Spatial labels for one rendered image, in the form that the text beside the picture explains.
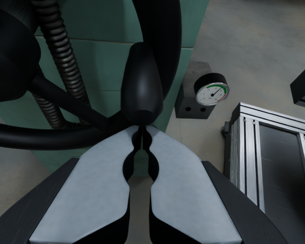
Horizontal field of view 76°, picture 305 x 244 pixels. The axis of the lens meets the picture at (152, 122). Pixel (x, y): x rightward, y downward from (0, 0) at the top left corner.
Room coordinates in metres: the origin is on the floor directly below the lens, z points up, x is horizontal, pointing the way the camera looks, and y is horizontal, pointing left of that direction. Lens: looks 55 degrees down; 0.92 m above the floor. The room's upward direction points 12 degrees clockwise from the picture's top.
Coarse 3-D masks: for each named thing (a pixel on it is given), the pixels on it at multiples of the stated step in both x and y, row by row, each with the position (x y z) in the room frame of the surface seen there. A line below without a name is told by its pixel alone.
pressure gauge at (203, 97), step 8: (200, 80) 0.28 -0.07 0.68; (208, 80) 0.27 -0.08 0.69; (216, 80) 0.27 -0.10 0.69; (224, 80) 0.28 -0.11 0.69; (200, 88) 0.26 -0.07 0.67; (208, 88) 0.27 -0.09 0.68; (216, 88) 0.27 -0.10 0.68; (224, 88) 0.27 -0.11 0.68; (200, 96) 0.27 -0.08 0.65; (208, 96) 0.27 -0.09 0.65; (216, 96) 0.27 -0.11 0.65; (224, 96) 0.28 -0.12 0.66; (200, 104) 0.26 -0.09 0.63; (208, 104) 0.27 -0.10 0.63
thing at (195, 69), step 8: (192, 64) 0.40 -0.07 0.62; (200, 64) 0.40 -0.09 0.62; (208, 64) 0.41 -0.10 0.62; (192, 72) 0.37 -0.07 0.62; (200, 72) 0.38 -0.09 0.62; (208, 72) 0.38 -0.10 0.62; (184, 80) 0.34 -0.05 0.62; (192, 80) 0.34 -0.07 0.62; (184, 88) 0.31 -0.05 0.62; (192, 88) 0.32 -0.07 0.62; (184, 96) 0.29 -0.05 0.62; (192, 96) 0.29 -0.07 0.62; (176, 104) 0.31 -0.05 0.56; (184, 104) 0.29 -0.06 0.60; (192, 104) 0.29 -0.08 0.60; (176, 112) 0.30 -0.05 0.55; (184, 112) 0.29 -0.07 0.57; (192, 112) 0.29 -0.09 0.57; (200, 112) 0.30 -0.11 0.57; (208, 112) 0.30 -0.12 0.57
